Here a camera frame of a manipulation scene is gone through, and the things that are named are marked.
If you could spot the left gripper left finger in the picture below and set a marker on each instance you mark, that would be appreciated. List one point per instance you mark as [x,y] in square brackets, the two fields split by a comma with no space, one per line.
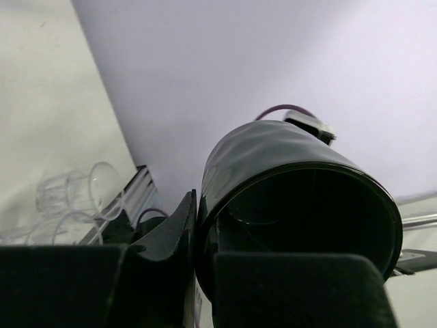
[149,283]

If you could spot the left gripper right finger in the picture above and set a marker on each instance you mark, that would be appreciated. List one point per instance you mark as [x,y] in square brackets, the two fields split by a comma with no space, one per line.
[298,290]

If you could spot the dark green mug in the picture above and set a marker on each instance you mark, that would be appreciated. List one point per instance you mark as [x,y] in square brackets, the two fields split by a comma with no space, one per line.
[286,190]

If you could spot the clear glass right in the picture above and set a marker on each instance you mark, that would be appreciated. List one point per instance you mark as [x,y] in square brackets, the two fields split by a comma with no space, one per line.
[98,192]

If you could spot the clear glass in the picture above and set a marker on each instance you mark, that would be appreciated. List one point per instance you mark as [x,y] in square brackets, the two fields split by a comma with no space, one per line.
[98,192]
[74,228]

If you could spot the clear glass left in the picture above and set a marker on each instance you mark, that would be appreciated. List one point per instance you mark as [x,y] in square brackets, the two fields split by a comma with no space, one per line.
[74,228]

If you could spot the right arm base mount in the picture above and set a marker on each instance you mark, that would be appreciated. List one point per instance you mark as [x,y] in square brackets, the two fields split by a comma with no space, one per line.
[143,225]

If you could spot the aluminium frame rail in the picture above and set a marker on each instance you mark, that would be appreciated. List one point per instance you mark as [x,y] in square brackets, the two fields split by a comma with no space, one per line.
[137,203]

